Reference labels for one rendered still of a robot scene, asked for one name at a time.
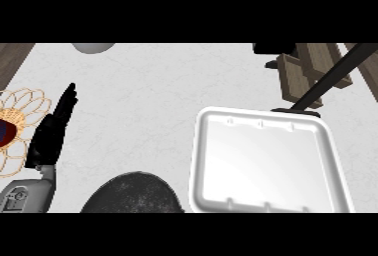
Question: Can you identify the black box-shaped object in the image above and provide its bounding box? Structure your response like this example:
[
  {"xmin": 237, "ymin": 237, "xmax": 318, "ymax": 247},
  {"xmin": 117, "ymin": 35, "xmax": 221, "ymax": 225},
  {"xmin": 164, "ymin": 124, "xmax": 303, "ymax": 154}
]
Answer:
[{"xmin": 252, "ymin": 42, "xmax": 299, "ymax": 70}]

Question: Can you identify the dark red round fruit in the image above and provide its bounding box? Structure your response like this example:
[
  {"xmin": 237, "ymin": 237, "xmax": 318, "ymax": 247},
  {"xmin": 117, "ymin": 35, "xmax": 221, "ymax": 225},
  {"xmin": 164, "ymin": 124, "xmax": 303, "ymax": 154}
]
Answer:
[{"xmin": 0, "ymin": 119, "xmax": 20, "ymax": 148}]

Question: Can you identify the gold wire tiered basket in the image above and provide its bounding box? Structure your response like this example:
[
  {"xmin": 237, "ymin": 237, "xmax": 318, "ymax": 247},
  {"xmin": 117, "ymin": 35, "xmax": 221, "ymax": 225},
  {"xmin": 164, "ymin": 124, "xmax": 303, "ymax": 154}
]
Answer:
[{"xmin": 0, "ymin": 87, "xmax": 54, "ymax": 179}]

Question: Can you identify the white rectangular tray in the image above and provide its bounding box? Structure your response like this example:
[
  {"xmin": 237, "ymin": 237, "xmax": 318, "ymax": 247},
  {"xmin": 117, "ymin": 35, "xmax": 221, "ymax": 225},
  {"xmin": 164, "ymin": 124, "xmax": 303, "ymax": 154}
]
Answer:
[{"xmin": 188, "ymin": 106, "xmax": 358, "ymax": 214}]

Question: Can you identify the grey round bowl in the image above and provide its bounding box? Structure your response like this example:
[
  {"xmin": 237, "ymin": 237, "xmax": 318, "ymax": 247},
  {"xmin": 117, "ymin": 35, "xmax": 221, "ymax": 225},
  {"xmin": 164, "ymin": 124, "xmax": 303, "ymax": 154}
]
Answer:
[{"xmin": 71, "ymin": 42, "xmax": 119, "ymax": 55}]

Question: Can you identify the dark grey speckled round object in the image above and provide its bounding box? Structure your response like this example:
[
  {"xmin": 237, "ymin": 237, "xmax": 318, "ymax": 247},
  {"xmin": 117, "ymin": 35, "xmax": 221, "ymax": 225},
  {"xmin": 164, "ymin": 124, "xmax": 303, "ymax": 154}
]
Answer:
[{"xmin": 79, "ymin": 170, "xmax": 187, "ymax": 214}]

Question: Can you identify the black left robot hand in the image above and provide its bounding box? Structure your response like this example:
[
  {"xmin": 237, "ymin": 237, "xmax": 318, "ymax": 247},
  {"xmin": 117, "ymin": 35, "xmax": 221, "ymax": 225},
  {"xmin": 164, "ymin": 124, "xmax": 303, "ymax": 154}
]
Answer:
[{"xmin": 24, "ymin": 82, "xmax": 80, "ymax": 169}]

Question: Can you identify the brown wooden slatted rack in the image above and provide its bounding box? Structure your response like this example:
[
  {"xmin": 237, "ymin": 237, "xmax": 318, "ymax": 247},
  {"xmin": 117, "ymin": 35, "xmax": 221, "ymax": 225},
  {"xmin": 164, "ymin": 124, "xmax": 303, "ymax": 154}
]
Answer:
[{"xmin": 274, "ymin": 42, "xmax": 356, "ymax": 110}]

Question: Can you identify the brown wooden panel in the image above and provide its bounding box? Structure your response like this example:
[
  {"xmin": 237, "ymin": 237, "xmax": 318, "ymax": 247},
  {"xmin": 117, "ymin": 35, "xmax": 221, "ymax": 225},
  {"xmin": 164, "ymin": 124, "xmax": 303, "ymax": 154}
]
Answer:
[{"xmin": 0, "ymin": 42, "xmax": 37, "ymax": 92}]

